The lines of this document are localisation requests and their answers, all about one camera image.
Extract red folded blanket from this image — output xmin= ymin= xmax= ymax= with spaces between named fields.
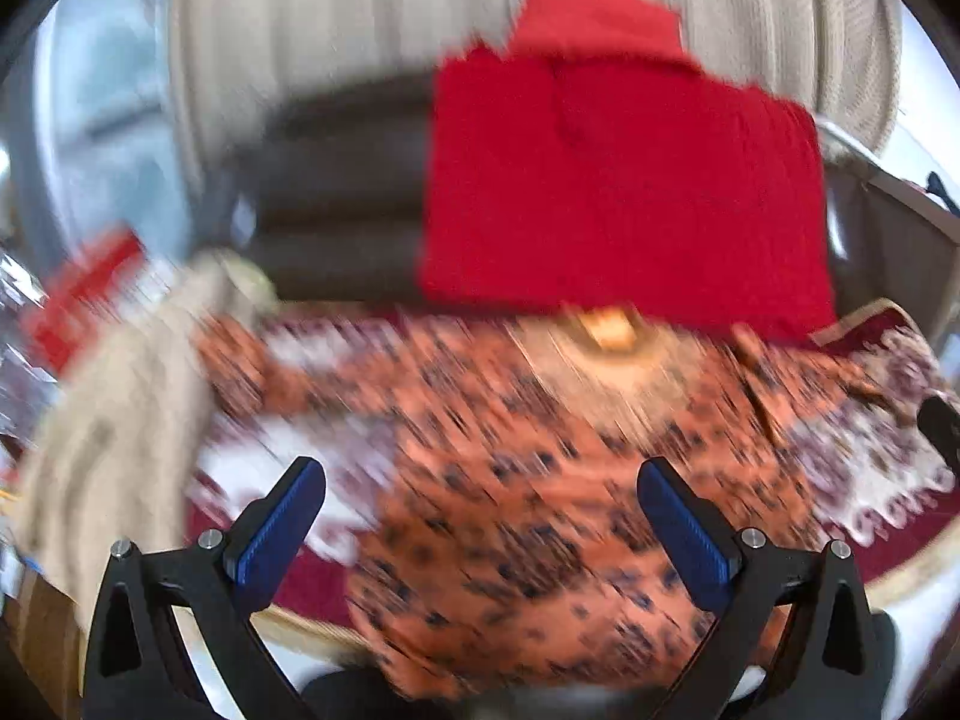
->
xmin=420 ymin=49 xmax=835 ymax=341

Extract red pillow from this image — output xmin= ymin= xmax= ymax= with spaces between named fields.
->
xmin=508 ymin=0 xmax=701 ymax=71

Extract orange floral blouse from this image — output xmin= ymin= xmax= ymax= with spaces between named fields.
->
xmin=197 ymin=317 xmax=907 ymax=699

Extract floral maroon sofa mat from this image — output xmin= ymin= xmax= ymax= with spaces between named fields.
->
xmin=182 ymin=297 xmax=960 ymax=653

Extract brown leather sofa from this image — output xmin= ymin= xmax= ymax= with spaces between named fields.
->
xmin=195 ymin=70 xmax=960 ymax=317

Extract beige dotted curtain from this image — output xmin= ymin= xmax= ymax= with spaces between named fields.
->
xmin=167 ymin=0 xmax=901 ymax=190

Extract dark clothes on crib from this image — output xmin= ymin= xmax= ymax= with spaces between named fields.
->
xmin=926 ymin=171 xmax=960 ymax=216

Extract brown wooden crib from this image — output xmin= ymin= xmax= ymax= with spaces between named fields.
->
xmin=815 ymin=115 xmax=958 ymax=337

